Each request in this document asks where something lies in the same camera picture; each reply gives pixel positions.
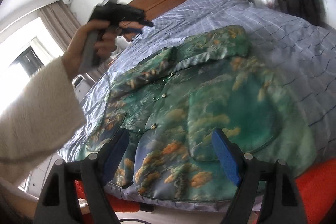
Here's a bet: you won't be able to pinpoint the green patterned silk jacket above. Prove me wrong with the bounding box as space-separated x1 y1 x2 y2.
85 25 316 202

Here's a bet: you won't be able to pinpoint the person's left hand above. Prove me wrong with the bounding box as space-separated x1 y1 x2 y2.
61 19 124 81

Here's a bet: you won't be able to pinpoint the beige window curtain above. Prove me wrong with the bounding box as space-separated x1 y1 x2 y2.
39 1 106 86

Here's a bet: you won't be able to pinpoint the red fuzzy trousers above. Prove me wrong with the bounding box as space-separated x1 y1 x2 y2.
75 158 335 223

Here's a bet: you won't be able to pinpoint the blue plaid duvet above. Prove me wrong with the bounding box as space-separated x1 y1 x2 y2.
56 0 336 212

